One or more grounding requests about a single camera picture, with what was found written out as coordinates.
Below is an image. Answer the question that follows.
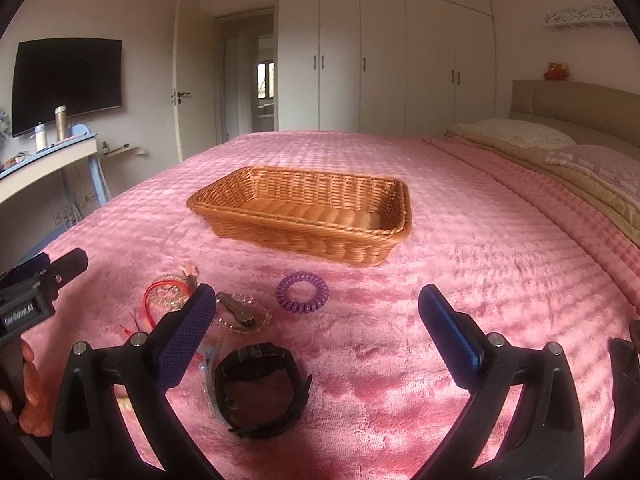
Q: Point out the purple spiral hair tie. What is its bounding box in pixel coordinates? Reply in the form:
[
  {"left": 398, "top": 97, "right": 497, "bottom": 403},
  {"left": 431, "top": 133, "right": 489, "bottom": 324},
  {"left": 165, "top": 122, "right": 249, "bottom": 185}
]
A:
[{"left": 275, "top": 271, "right": 331, "bottom": 316}]

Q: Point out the left hand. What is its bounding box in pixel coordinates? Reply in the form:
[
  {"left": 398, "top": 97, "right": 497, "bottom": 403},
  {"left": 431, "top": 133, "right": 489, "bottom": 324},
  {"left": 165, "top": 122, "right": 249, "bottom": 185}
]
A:
[{"left": 18, "top": 340, "right": 53, "bottom": 438}]

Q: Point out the white and blue desk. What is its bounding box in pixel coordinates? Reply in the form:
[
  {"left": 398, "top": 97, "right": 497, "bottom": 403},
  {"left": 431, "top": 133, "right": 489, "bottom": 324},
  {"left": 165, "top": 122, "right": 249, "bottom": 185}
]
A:
[{"left": 1, "top": 125, "right": 111, "bottom": 221}]

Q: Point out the white bottle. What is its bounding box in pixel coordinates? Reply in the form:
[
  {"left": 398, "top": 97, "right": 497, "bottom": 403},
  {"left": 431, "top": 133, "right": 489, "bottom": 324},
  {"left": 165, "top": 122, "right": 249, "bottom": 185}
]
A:
[{"left": 34, "top": 122, "right": 48, "bottom": 153}]

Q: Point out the metallic thermos bottle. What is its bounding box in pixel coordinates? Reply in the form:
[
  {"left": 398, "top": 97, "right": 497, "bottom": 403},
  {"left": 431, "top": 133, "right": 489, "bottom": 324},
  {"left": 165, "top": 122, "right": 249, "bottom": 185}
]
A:
[{"left": 54, "top": 105, "right": 67, "bottom": 142}]

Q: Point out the black wrist watch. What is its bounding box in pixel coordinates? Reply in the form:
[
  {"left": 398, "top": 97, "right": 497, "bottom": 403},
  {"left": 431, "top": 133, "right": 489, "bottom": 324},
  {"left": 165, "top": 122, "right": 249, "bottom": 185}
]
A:
[{"left": 208, "top": 342, "right": 312, "bottom": 440}]

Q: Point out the metal hair clip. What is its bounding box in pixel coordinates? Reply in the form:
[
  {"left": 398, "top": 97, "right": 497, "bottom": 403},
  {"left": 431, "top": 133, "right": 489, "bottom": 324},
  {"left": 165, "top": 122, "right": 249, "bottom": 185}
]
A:
[{"left": 216, "top": 292, "right": 255, "bottom": 326}]

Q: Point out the pink plush bedspread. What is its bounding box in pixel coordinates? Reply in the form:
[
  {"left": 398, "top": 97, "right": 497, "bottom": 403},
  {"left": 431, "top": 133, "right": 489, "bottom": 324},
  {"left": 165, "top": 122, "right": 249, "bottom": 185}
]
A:
[{"left": 26, "top": 132, "right": 639, "bottom": 479}]

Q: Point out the white room door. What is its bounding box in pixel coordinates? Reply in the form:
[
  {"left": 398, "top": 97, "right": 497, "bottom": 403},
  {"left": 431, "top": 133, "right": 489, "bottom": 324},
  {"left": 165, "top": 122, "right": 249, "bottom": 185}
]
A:
[{"left": 171, "top": 0, "right": 183, "bottom": 162}]

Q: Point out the pink patterned pillow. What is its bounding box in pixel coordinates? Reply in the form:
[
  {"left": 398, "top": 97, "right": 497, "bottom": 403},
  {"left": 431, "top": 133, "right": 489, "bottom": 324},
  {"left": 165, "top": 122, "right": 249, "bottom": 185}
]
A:
[{"left": 544, "top": 144, "right": 640, "bottom": 202}]

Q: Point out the woven wicker basket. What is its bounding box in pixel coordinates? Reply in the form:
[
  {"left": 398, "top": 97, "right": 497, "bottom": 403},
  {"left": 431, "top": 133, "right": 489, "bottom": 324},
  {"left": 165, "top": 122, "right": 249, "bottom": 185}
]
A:
[{"left": 186, "top": 166, "right": 412, "bottom": 266}]

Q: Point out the white dotted pillow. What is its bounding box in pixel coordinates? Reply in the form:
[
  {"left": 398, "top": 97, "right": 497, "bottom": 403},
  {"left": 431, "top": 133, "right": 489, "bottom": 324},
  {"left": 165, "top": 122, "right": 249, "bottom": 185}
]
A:
[{"left": 447, "top": 118, "right": 576, "bottom": 150}]

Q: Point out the beige bed headboard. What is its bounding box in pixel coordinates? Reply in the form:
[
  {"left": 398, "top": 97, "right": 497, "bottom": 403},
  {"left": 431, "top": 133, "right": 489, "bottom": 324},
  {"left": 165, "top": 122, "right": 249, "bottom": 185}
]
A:
[{"left": 509, "top": 79, "right": 639, "bottom": 143}]

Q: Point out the orange plush toy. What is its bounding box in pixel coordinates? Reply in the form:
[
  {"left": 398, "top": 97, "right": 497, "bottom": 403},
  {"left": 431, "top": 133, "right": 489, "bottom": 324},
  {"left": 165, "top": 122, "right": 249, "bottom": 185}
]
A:
[{"left": 544, "top": 62, "right": 570, "bottom": 81}]

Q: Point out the white wardrobe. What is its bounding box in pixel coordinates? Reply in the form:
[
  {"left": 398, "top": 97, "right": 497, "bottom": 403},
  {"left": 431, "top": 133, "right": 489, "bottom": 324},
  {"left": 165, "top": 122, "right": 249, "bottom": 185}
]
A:
[{"left": 277, "top": 0, "right": 497, "bottom": 136}]

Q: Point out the red cord bracelet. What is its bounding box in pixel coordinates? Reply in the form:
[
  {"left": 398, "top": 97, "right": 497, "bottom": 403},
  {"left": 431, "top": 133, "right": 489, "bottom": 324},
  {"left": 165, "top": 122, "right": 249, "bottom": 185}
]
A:
[{"left": 119, "top": 278, "right": 198, "bottom": 337}]

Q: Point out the clear bead bracelet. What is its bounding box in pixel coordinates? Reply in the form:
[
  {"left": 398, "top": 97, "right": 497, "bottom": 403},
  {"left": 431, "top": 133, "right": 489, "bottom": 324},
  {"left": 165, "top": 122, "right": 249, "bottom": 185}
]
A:
[{"left": 150, "top": 273, "right": 194, "bottom": 313}]

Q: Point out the small wooden wall shelf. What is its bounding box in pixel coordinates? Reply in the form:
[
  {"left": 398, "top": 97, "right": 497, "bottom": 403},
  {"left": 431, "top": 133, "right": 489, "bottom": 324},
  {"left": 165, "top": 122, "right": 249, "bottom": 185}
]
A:
[{"left": 102, "top": 144, "right": 146, "bottom": 158}]

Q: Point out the black wall television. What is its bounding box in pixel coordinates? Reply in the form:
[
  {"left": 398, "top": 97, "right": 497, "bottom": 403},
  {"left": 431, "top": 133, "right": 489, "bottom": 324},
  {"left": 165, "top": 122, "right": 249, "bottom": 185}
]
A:
[{"left": 11, "top": 37, "right": 122, "bottom": 136}]

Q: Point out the white ornate wall shelf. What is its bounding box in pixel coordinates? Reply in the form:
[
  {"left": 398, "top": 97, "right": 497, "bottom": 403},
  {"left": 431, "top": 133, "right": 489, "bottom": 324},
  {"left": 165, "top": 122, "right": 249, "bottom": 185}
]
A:
[{"left": 542, "top": 4, "right": 629, "bottom": 32}]

